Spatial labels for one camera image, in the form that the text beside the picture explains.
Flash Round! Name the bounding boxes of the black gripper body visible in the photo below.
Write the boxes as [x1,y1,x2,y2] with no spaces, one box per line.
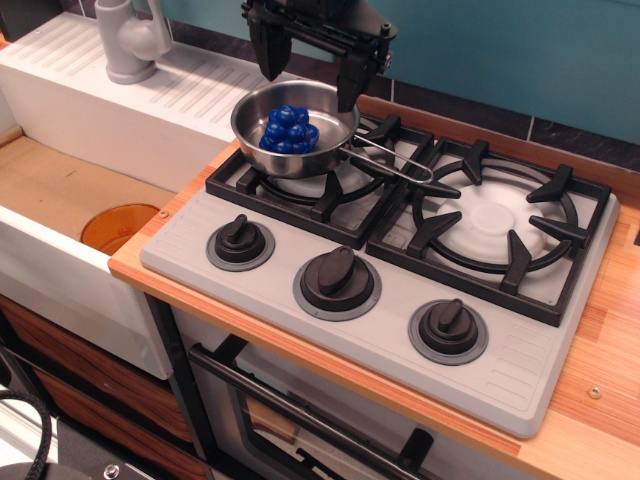
[242,1,397,58]

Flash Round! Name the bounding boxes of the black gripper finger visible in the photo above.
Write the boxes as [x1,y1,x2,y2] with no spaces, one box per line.
[337,48,391,113]
[248,12,292,81]

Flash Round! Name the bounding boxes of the stainless steel pan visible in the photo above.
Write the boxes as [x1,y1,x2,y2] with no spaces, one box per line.
[230,80,434,186]

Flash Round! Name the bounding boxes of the blue toy blueberry cluster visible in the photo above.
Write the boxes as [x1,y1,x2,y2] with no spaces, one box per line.
[259,104,320,154]

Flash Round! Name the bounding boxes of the black left stove knob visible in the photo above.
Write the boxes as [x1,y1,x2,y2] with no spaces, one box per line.
[205,214,276,272]

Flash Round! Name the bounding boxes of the black stove knob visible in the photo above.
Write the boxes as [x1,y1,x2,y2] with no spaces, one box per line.
[205,214,276,272]
[293,246,382,322]
[408,298,489,366]

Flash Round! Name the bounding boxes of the black middle stove knob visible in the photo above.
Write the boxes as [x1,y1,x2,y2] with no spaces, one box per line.
[293,246,382,322]

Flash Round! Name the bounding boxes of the grey toy stove top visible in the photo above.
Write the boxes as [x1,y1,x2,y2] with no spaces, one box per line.
[138,94,621,440]

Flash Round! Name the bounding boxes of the black right stove knob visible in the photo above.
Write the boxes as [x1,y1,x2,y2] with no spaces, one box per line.
[408,298,489,366]

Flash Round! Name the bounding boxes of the black left burner grate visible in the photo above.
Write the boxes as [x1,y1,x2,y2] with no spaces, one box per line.
[205,114,435,249]

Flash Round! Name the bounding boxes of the black burner grate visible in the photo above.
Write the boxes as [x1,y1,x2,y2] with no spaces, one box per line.
[366,138,619,327]
[205,114,435,249]

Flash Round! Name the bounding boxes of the grey toy faucet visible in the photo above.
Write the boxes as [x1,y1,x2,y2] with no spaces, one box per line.
[95,0,172,85]

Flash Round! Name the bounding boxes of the white toy sink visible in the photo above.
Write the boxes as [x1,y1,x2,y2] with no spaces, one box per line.
[1,13,264,379]

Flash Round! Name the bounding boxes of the black right burner grate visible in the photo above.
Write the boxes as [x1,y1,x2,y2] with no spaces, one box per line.
[366,138,619,327]

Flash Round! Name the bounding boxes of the wooden drawer fronts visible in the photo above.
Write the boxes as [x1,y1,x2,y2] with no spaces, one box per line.
[1,298,211,479]

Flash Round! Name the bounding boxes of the oven door with handle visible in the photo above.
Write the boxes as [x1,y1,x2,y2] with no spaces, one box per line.
[188,335,525,479]

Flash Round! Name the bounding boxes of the black braided cable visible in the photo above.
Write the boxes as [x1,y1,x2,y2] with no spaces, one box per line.
[0,389,55,480]

